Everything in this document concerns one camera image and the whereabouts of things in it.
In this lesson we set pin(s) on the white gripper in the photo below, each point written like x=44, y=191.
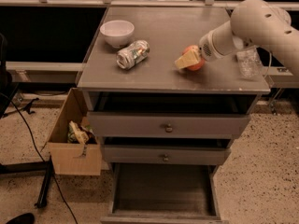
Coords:
x=207, y=49

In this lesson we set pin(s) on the red apple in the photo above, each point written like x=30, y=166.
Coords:
x=197, y=60

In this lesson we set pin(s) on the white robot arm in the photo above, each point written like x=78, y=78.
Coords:
x=252, y=23

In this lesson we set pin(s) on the grey drawer cabinet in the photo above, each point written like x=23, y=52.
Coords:
x=169, y=30

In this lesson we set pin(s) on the grey top drawer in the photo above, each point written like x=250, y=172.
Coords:
x=161, y=115

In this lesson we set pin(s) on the grey drawer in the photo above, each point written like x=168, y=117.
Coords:
x=161, y=115
x=163, y=194
x=188, y=151

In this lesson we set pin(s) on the grey middle drawer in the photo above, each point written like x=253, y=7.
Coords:
x=188, y=151

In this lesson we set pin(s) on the grey bottom drawer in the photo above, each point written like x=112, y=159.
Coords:
x=163, y=194

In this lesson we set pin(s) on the crushed aluminium can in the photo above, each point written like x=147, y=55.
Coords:
x=135, y=53

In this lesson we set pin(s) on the clear plastic water bottle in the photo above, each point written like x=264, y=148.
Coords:
x=249, y=62

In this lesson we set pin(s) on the white ceramic bowl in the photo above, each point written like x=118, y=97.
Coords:
x=117, y=33

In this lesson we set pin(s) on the crumpled snack bags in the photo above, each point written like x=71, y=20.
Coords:
x=80, y=134

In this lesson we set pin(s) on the cardboard box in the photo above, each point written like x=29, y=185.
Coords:
x=68, y=155

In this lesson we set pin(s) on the black stand base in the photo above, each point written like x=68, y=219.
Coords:
x=39, y=166

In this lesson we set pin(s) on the black shoe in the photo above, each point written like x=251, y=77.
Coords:
x=27, y=218

